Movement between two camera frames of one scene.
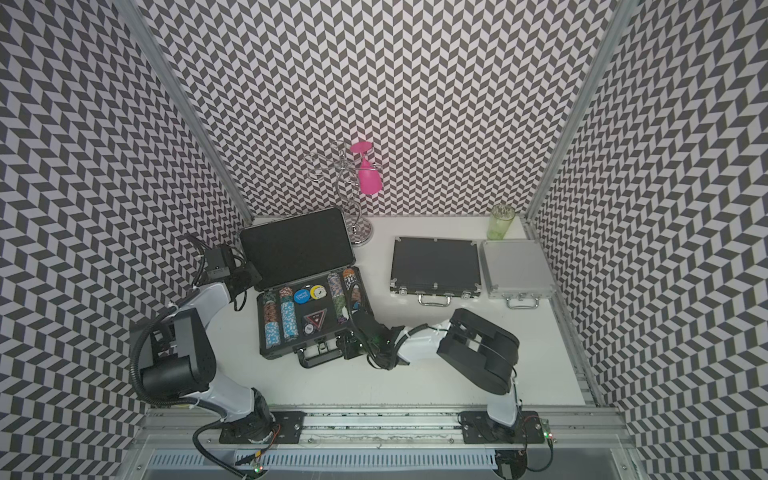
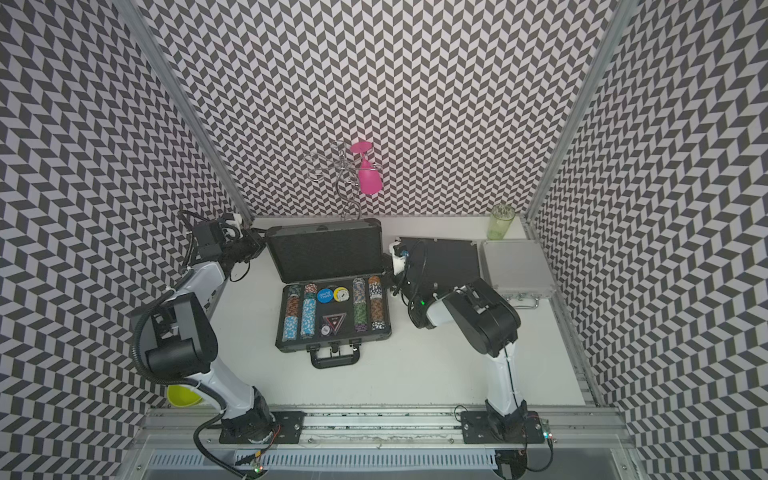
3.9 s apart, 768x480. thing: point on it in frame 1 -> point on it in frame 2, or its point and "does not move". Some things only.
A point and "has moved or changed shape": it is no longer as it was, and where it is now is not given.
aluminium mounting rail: [380, 428] does not move
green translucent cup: [500, 219] does not move
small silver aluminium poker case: [516, 271] does not move
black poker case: [311, 285] has moved or changed shape
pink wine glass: [370, 179] does not move
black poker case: [435, 269] does not move
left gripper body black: [249, 276] -> [247, 247]
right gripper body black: [372, 348] -> [400, 281]
